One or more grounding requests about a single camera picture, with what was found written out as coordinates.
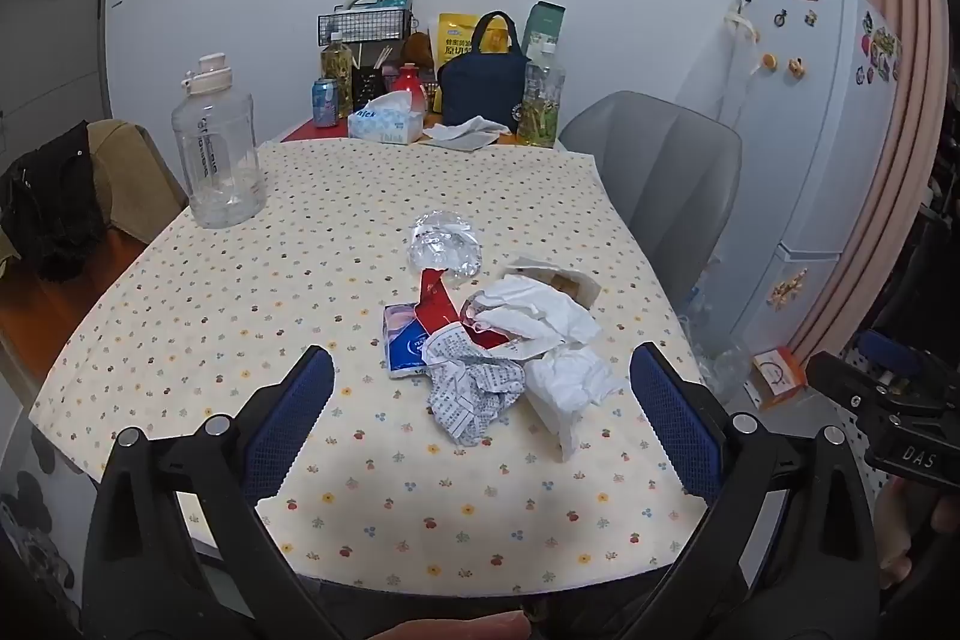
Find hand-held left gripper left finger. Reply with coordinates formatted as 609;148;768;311
81;344;338;640

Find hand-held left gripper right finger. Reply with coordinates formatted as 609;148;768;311
622;344;878;640

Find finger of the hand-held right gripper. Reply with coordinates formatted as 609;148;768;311
806;351;953;420
855;329;938;380

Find white tissue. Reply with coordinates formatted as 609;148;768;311
523;344;625;463
461;276;603;360

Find blue pocket tissue pack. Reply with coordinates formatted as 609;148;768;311
382;302;437;380

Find printed paper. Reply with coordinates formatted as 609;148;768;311
421;325;526;448

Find red white torn packet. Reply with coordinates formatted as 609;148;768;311
415;267;518;352

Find clear plastic wrapper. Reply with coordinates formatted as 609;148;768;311
406;210;485;281

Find person's right hand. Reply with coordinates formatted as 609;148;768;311
874;479;960;592

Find orange white cardboard box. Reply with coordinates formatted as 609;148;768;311
750;347;809;412

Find clear plastic bag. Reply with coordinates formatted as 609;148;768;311
679;291;751;401

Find yellow flower fridge magnet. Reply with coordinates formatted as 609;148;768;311
765;269;809;311

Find floral print tablecloth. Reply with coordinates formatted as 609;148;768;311
28;139;710;596

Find white refrigerator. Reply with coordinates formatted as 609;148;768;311
701;0;901;378

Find pink curtain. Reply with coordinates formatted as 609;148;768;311
787;0;950;363

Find grey upholstered chair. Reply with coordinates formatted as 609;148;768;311
559;90;743;311

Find wooden chair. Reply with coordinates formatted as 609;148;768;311
0;227;147;386

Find person's leg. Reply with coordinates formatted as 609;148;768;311
365;612;535;640

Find large clear water jug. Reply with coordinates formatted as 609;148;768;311
171;53;267;229

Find khaki clothing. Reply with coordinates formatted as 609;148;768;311
86;119;188;247

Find cluster of fridge stickers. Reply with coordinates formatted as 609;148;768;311
855;10;902;86

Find blue white tissue box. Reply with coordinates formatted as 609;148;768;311
347;90;426;146

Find blue soda can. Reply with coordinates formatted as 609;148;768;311
311;77;341;127

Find black clothing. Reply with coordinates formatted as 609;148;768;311
0;122;113;281

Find white grey cloth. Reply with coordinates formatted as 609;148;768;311
424;115;509;151

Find clear floral label bottle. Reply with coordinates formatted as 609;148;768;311
519;40;567;148

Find black mesh utensil holder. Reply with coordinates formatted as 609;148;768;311
351;66;385;105

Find green tea bottle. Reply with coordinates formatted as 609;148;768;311
321;31;355;118

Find red pot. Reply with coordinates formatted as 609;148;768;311
390;64;428;112

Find navy lunch bag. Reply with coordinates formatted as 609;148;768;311
437;10;526;135

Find yellow snack bag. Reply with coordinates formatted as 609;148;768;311
438;13;487;61

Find tall green box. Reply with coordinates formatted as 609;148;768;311
523;1;565;64

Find black wire basket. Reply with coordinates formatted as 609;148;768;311
318;8;416;49

